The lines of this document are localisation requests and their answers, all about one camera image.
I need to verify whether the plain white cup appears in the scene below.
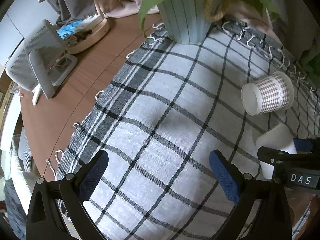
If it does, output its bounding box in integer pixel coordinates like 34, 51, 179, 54
255, 124, 297, 180

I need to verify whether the patterned paper cup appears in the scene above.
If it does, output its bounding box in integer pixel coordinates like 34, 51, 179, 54
241, 72, 295, 116

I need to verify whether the green potted plant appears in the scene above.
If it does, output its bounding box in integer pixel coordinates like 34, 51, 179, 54
299, 47, 319, 88

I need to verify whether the checked grey white tablecloth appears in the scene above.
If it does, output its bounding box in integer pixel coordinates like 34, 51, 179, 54
56, 19, 319, 239

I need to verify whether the white desk fan heater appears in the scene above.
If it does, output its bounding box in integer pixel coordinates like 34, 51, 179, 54
5, 20, 78, 106

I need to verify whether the light blue ribbed vase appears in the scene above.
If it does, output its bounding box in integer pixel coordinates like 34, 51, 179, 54
157, 0, 220, 44

